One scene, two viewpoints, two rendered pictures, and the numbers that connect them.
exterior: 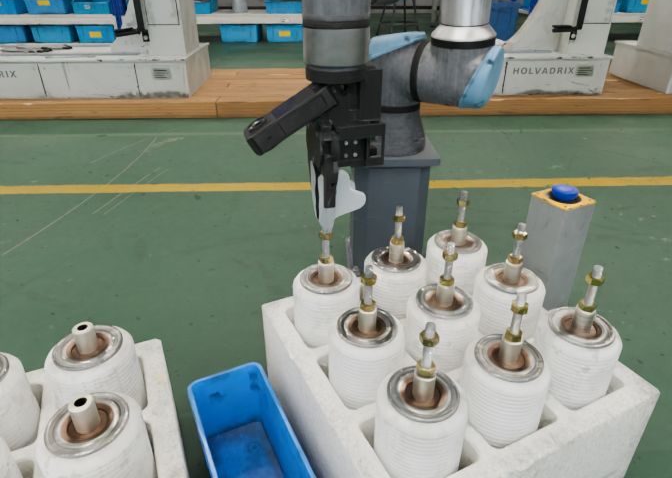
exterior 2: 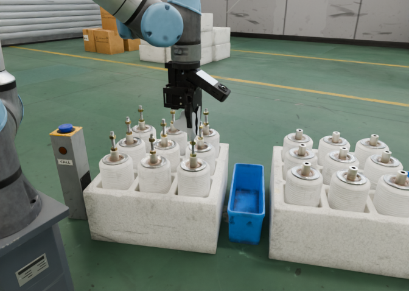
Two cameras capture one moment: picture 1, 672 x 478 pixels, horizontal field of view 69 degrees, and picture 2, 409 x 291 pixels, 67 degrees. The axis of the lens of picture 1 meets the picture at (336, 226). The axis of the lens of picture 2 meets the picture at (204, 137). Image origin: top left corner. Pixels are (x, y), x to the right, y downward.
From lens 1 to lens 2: 1.28 m
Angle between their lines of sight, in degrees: 118
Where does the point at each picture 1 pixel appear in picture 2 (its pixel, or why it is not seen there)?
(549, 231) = (81, 143)
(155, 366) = (278, 195)
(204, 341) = not seen: outside the picture
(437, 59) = (12, 100)
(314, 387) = (221, 168)
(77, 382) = not seen: hidden behind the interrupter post
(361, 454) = (223, 153)
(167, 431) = (277, 175)
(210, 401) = (254, 224)
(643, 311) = not seen: hidden behind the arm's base
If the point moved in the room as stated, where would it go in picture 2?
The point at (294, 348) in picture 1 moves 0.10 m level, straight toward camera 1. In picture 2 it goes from (218, 181) to (231, 166)
